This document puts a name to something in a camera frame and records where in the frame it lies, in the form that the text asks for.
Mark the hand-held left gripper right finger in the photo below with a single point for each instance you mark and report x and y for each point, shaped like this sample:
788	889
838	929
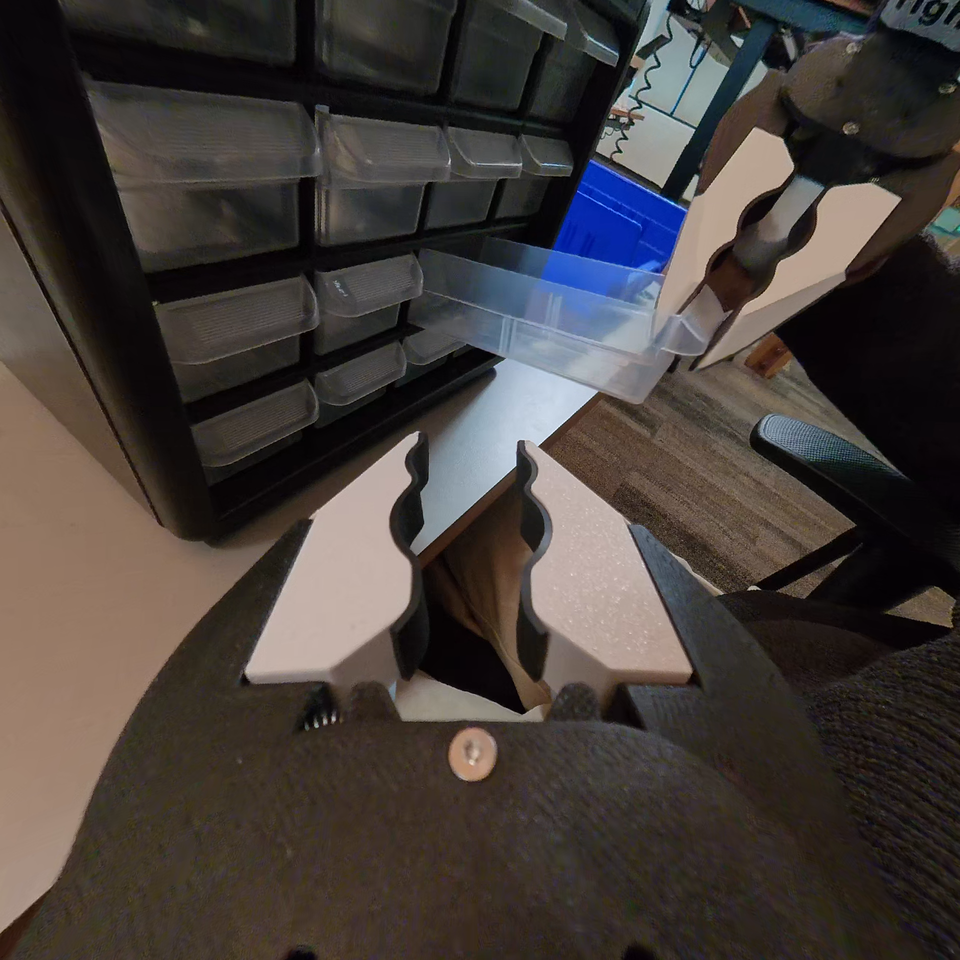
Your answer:
600	592

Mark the person's beige trousers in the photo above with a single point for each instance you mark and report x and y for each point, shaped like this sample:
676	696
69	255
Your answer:
487	570

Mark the black drawer cabinet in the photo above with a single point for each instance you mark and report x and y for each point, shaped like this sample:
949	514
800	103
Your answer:
97	262

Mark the person's dark sweater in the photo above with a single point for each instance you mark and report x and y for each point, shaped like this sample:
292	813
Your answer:
900	750

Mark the long clear plastic drawer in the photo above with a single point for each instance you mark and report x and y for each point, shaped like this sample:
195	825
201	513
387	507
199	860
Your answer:
525	330

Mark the brown wooden block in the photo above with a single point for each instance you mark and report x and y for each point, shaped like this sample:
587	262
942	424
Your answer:
769	356

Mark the black office chair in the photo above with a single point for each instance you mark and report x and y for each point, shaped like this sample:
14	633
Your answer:
817	450

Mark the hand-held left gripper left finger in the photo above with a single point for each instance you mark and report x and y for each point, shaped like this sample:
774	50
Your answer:
337	592

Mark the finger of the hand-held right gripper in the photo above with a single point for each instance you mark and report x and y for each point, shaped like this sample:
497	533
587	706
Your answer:
832	247
720	202

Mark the pale grey desk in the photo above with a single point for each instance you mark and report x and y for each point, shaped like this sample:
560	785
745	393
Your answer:
75	600

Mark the white cabinet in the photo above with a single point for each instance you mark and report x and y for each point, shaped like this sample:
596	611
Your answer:
664	127

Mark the blue plastic bin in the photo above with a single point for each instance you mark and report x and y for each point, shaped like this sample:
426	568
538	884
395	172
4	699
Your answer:
615	217

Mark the person's right forearm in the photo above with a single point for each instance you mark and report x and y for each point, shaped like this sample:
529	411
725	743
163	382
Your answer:
885	337

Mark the bank of clear cabinet drawers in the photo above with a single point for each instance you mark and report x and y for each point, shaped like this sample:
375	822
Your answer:
210	187

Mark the wooden table with blue legs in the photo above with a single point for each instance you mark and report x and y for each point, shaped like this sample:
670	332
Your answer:
731	90

